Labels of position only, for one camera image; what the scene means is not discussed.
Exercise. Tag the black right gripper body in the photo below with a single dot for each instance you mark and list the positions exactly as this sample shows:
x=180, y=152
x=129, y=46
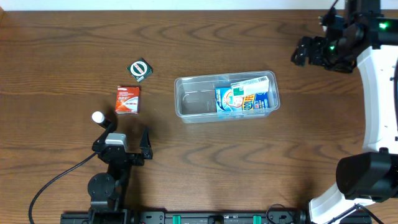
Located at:
x=313, y=50

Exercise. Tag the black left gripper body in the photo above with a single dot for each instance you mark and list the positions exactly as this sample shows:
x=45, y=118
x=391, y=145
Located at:
x=135, y=161

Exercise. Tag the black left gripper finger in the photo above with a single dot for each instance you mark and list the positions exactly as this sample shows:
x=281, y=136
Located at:
x=145, y=146
x=108, y=127

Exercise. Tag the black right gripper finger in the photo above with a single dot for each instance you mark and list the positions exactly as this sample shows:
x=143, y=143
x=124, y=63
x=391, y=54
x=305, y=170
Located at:
x=315, y=52
x=301, y=52

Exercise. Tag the white capped dark bottle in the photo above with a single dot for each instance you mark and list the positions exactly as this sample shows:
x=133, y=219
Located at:
x=100, y=119

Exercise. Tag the red medicine box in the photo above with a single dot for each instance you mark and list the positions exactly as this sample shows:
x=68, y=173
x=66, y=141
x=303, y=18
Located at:
x=127, y=100

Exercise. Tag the white green box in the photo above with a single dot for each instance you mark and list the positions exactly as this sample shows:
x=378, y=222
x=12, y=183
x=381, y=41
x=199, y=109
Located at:
x=250, y=87

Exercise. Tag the blue cool fever box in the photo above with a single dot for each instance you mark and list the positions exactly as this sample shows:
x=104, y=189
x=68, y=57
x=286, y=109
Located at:
x=226, y=102

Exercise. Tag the small green square box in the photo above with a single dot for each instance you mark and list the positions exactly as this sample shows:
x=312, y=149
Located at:
x=140, y=70

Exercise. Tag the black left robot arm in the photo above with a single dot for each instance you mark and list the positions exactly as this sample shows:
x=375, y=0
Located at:
x=107, y=189

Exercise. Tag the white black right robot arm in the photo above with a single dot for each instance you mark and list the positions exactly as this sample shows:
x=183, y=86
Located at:
x=365, y=39

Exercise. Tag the clear plastic container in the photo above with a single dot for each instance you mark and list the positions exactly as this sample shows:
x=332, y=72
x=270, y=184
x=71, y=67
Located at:
x=195, y=97

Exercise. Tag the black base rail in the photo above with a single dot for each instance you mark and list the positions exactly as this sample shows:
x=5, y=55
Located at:
x=278, y=215

